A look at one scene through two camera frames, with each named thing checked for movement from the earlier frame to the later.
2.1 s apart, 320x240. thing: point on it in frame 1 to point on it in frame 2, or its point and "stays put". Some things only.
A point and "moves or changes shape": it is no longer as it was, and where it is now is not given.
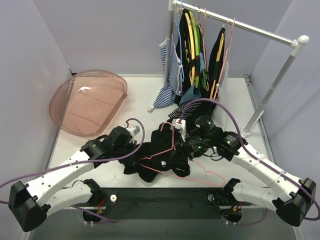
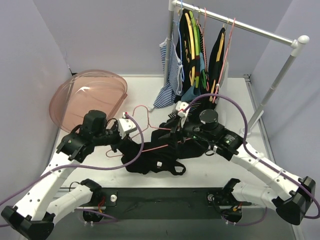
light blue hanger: (179, 40) stays put
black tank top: (160, 154) moves or changes shape
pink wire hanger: (177, 175) to (145, 127)
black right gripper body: (185, 144) to (176, 130)
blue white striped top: (173, 86) stays put
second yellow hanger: (217, 60) stays put
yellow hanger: (192, 44) stays put
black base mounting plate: (160, 203) stays put
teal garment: (192, 93) stays put
